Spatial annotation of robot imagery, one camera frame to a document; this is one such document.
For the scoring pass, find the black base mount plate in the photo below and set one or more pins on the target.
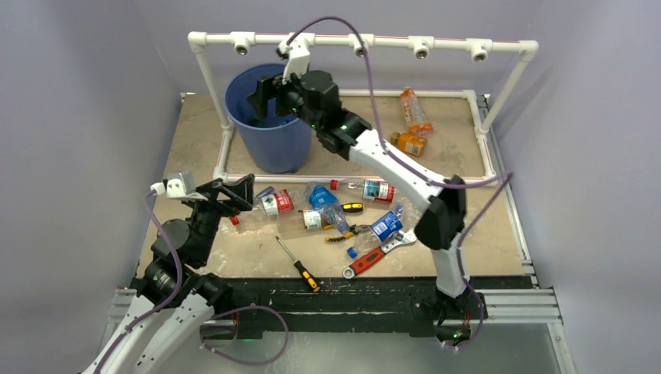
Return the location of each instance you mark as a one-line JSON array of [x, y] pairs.
[[363, 305]]

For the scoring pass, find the red adjustable wrench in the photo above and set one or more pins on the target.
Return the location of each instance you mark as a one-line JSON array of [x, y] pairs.
[[364, 262]]

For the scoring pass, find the blue label crushed bottle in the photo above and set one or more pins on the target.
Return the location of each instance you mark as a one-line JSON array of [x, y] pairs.
[[322, 200]]

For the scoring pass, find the red label clear bottle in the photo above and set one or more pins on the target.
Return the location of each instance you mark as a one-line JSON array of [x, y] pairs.
[[367, 189]]

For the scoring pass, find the small blue label bottle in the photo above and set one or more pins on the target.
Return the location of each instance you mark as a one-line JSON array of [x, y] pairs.
[[398, 218]]

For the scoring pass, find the yellow black screwdriver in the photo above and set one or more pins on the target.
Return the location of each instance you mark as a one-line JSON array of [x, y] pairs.
[[304, 273]]

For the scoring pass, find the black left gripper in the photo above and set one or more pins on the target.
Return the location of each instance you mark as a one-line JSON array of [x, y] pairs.
[[238, 191]]

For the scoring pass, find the white PVC pipe frame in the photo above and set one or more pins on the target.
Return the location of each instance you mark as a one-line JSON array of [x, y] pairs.
[[478, 49]]

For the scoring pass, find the yellow handle pliers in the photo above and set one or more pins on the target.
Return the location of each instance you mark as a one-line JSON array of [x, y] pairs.
[[351, 230]]

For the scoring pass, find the short orange juice bottle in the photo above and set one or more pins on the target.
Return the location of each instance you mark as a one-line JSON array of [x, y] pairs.
[[409, 143]]

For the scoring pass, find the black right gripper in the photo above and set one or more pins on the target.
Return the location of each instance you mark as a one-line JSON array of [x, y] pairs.
[[259, 99]]

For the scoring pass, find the tall orange bottle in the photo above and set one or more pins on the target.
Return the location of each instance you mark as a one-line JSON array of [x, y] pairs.
[[416, 120]]

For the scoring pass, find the red cap crushed bottle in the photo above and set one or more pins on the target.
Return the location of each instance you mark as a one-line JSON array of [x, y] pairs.
[[268, 207]]

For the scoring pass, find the blue plastic bin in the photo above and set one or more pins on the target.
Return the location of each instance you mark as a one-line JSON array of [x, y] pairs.
[[277, 144]]

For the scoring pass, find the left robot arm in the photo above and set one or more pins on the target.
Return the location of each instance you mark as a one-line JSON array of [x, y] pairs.
[[171, 299]]

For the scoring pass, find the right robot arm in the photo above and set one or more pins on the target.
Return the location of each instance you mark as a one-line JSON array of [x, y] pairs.
[[314, 98]]

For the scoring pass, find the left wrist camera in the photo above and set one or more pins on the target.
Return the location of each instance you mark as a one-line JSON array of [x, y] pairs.
[[179, 186]]

